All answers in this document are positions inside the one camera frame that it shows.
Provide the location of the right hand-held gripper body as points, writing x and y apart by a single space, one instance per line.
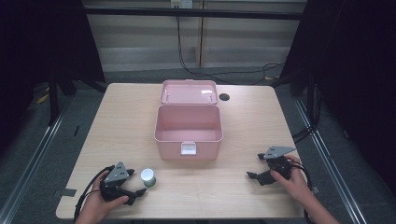
278 163

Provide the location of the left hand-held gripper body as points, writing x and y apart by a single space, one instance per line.
117 175

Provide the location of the small white jar green label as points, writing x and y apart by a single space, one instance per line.
148 176

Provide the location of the pink plastic storage box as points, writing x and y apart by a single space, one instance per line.
188 123

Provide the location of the person's right hand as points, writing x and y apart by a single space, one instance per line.
297 185

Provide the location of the person's left hand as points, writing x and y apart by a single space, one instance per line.
95 208

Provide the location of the grey tape piece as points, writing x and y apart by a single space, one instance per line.
68 192

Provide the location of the black metal stand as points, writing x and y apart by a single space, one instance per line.
310 96
53 99

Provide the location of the yellow floor tape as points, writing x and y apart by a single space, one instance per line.
42 98

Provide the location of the black curtain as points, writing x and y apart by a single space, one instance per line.
358 77
40 46

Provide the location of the metal floor rail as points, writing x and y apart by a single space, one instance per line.
34 155
330 161

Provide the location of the black horizontal frame bar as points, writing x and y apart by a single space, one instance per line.
193 13

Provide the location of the white wall socket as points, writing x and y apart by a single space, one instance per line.
181 3

